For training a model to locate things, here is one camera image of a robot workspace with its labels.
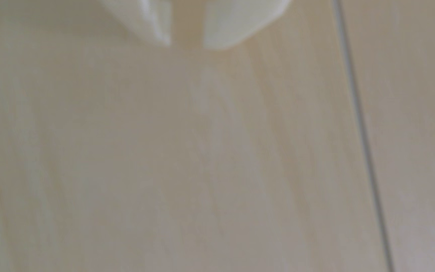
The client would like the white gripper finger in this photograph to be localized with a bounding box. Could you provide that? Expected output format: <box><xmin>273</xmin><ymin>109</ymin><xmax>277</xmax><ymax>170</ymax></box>
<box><xmin>203</xmin><ymin>0</ymin><xmax>292</xmax><ymax>51</ymax></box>
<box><xmin>98</xmin><ymin>0</ymin><xmax>173</xmax><ymax>46</ymax></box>

